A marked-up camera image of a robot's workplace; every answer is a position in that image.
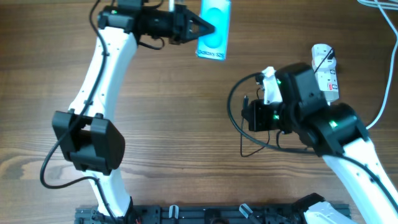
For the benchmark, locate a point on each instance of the white power strip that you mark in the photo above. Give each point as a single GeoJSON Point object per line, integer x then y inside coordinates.
{"type": "Point", "coordinates": [327, 81]}

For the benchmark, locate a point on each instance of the blue screen smartphone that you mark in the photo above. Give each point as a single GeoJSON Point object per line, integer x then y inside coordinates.
{"type": "Point", "coordinates": [214, 45]}

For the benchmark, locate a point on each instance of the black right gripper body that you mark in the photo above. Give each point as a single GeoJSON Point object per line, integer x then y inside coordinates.
{"type": "Point", "coordinates": [266, 117]}

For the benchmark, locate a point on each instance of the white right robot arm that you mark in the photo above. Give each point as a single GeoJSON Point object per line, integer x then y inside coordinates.
{"type": "Point", "coordinates": [294, 103]}

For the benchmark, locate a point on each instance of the white charger adapter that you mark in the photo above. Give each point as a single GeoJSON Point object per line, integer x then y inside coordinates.
{"type": "Point", "coordinates": [322, 64]}

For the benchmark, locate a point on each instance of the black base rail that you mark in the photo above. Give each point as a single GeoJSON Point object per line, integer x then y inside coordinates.
{"type": "Point", "coordinates": [271, 213]}

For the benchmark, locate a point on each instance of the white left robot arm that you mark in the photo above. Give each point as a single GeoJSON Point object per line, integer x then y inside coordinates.
{"type": "Point", "coordinates": [85, 133]}

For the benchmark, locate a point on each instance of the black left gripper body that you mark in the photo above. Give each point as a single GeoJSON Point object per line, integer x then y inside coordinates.
{"type": "Point", "coordinates": [176, 23]}

